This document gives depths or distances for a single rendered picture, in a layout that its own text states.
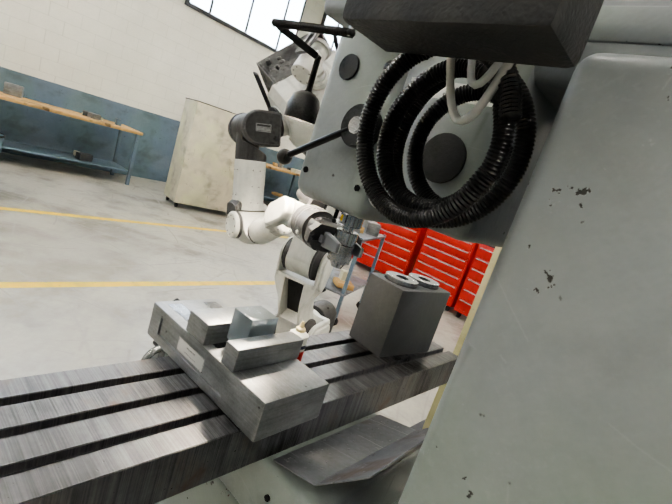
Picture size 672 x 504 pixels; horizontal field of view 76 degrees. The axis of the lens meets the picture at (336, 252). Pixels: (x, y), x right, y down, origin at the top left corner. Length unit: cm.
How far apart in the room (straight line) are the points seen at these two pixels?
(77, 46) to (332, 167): 772
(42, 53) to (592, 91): 804
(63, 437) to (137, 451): 9
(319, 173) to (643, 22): 49
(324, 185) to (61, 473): 55
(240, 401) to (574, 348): 48
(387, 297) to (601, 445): 72
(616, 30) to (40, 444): 83
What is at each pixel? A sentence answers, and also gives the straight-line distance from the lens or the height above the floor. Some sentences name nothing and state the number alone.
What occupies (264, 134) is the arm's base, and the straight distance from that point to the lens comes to 125.
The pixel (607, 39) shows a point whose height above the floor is 161.
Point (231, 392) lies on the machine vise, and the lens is 73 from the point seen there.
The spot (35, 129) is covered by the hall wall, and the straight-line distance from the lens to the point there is 831.
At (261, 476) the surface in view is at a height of 85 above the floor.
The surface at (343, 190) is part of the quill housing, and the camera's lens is 75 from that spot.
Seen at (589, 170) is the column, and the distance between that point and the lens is 45.
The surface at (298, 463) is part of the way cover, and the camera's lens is 81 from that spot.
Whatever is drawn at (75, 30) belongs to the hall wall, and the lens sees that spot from 837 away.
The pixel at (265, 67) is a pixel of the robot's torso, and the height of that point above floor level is 159.
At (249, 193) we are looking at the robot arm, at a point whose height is 123.
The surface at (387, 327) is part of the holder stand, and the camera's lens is 110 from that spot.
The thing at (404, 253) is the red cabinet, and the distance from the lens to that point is 613.
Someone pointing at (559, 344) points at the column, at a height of 130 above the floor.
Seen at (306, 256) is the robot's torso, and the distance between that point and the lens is 157.
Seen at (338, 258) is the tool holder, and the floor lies 121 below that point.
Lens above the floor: 139
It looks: 11 degrees down
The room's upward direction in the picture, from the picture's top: 18 degrees clockwise
